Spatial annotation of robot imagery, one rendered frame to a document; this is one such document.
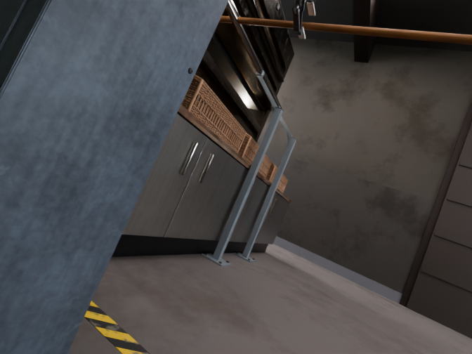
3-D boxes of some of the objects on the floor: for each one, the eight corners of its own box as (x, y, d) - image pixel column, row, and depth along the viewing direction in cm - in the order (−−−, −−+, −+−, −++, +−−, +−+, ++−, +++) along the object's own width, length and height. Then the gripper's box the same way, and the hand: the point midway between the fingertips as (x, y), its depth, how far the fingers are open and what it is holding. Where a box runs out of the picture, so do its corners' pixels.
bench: (-118, 182, 78) (-23, 8, 83) (224, 231, 295) (245, 182, 300) (-37, 277, 54) (90, 22, 58) (270, 254, 271) (292, 201, 276)
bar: (76, 237, 99) (205, -37, 109) (220, 243, 213) (277, 109, 223) (135, 278, 86) (276, -38, 96) (256, 261, 200) (314, 118, 210)
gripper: (300, -43, 106) (309, 3, 125) (277, 10, 104) (289, 48, 123) (319, -44, 102) (324, 4, 122) (296, 10, 100) (305, 50, 120)
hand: (306, 23), depth 121 cm, fingers open, 11 cm apart
